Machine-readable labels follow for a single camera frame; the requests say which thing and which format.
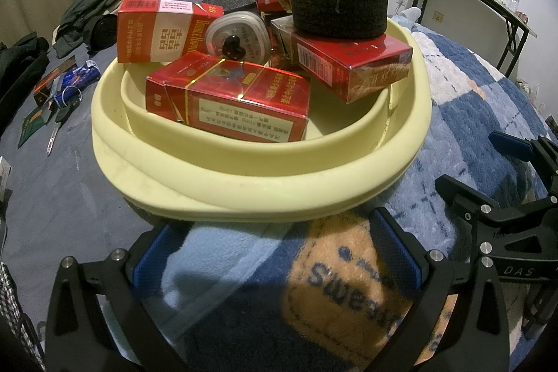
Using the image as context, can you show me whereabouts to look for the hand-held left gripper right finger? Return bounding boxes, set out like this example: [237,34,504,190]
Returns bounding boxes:
[370,206,509,372]

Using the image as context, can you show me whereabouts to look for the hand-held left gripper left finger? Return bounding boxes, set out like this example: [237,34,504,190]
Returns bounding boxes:
[46,224,188,372]

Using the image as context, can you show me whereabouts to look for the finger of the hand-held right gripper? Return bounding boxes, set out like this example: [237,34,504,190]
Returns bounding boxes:
[435,174,503,225]
[488,130,558,181]

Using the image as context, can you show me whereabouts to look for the pale yellow plastic basin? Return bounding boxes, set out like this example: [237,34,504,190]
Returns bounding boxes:
[91,17,433,223]

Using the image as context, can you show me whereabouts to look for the red carton with gold band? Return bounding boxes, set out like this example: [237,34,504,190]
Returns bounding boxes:
[270,15,414,105]

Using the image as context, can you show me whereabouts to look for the large red carton gold band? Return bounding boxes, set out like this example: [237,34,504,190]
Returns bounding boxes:
[145,51,311,144]

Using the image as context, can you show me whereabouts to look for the white and red carton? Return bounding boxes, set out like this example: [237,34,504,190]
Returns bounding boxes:
[116,0,225,64]

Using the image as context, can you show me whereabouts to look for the black foam disc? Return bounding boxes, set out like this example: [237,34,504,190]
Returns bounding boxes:
[201,0,259,14]

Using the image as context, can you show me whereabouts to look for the blue checkered plush blanket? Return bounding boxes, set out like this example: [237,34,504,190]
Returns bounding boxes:
[109,17,558,372]

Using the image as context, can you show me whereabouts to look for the grey bed sheet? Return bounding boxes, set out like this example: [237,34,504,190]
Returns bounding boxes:
[0,0,266,355]

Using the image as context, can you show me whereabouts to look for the checked cloth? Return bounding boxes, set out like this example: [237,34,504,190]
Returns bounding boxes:
[0,262,46,372]

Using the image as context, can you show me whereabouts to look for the clear bottles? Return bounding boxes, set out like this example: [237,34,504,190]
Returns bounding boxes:
[509,0,530,24]

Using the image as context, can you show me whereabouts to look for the green card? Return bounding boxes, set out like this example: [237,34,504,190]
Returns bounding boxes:
[17,111,45,149]

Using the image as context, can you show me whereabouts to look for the dark red small packet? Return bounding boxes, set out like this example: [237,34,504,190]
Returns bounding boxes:
[33,58,78,108]

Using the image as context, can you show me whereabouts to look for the black cloth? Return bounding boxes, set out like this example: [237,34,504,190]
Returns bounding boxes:
[0,33,50,126]

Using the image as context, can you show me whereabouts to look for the dark grey clothes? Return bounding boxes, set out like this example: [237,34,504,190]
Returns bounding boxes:
[53,0,144,55]

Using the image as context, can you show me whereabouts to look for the key ring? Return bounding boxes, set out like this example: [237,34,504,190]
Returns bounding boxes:
[45,86,84,158]

